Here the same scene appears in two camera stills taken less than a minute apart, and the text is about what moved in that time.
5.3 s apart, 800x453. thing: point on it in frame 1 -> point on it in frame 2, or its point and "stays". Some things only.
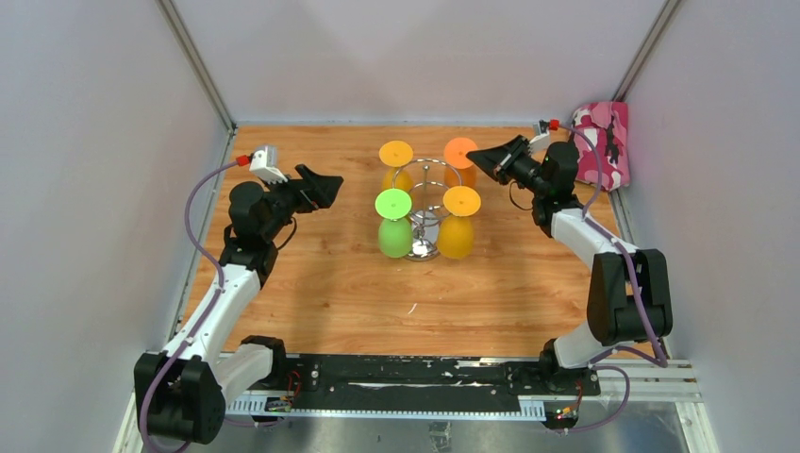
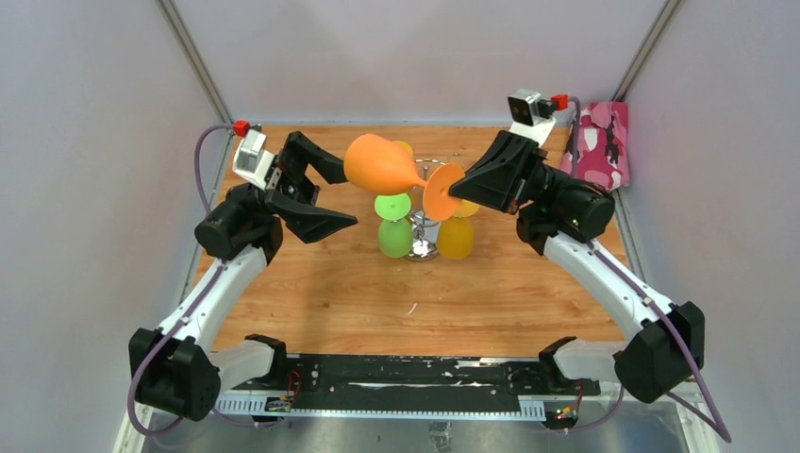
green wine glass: (394, 233) stays
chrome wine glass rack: (425, 224) stays
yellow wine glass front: (456, 229) stays
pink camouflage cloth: (608, 123) stays
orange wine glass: (459, 170) -> (376, 165)
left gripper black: (321, 187) -> (308, 222)
